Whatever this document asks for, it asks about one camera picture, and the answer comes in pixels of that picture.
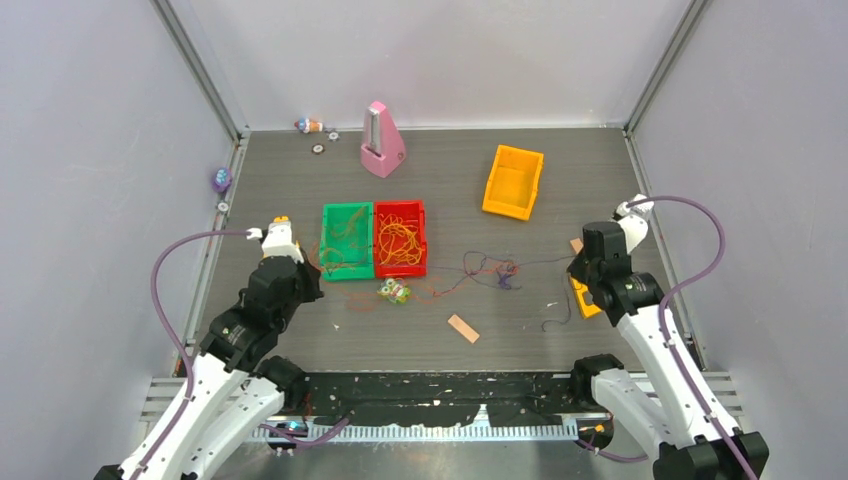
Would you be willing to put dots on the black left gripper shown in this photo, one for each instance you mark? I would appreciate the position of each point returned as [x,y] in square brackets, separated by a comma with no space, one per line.
[314,289]

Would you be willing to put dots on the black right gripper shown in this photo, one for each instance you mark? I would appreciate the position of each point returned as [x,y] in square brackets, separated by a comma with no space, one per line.
[575,268]

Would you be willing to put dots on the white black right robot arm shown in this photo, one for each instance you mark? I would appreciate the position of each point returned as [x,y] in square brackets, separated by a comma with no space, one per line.
[683,429]

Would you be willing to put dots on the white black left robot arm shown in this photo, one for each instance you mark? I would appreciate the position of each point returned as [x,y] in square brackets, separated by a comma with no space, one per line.
[235,383]

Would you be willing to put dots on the wooden block near metronome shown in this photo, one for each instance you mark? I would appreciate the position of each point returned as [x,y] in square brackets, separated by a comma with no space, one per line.
[577,245]

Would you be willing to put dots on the yellow triangle stand right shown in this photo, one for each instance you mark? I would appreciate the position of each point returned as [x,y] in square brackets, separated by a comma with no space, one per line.
[586,307]

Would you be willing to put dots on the green plastic bin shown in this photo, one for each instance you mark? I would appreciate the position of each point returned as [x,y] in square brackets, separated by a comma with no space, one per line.
[346,242]

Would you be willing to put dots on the green owl toy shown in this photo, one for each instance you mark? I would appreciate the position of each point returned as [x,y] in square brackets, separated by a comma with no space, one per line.
[394,290]

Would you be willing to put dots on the purple round toy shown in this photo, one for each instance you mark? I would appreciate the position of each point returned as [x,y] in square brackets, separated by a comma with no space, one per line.
[222,180]

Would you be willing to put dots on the orange plastic bin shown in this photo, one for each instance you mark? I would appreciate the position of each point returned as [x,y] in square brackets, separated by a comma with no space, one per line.
[513,182]

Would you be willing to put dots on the red plastic bin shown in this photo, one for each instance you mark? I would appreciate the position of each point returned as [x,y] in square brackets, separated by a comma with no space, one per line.
[400,243]

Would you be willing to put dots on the wooden block near front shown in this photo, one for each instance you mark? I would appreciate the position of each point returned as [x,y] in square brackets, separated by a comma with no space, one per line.
[463,328]

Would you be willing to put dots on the small clown figurine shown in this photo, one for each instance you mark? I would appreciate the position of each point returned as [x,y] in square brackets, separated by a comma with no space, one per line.
[308,126]

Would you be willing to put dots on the pink metronome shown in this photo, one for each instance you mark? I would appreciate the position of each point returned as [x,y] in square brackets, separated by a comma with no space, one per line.
[382,148]

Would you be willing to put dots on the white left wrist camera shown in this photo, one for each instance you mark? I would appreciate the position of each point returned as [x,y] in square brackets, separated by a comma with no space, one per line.
[277,240]

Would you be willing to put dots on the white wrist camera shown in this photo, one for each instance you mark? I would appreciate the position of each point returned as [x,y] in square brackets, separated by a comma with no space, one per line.
[277,240]
[633,217]

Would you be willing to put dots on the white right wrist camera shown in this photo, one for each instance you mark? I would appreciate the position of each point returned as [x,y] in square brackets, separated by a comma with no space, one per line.
[633,217]

